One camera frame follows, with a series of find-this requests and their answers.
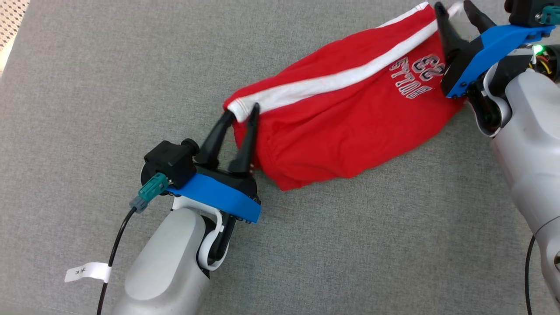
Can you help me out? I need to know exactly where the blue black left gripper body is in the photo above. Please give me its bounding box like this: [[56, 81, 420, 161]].
[[168, 163, 262, 264]]

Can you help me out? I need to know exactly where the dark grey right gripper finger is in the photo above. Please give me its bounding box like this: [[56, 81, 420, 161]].
[[463, 0, 497, 36], [434, 2, 471, 60]]

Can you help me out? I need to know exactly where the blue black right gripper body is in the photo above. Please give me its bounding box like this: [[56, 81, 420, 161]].
[[441, 24, 560, 133]]

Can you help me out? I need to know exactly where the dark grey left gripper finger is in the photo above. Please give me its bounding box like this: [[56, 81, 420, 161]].
[[194, 111, 235, 170], [227, 102, 261, 176]]

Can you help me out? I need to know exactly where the red garment with printed lettering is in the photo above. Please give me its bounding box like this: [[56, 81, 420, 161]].
[[223, 1, 466, 192]]

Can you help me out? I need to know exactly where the beige perforated laundry basket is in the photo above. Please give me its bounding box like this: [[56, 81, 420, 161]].
[[0, 0, 30, 77]]

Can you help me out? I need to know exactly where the black left camera cable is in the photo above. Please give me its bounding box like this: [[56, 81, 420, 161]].
[[95, 173, 169, 315]]

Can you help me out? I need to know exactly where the white left cable label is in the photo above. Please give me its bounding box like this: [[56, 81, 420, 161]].
[[65, 262, 112, 283]]

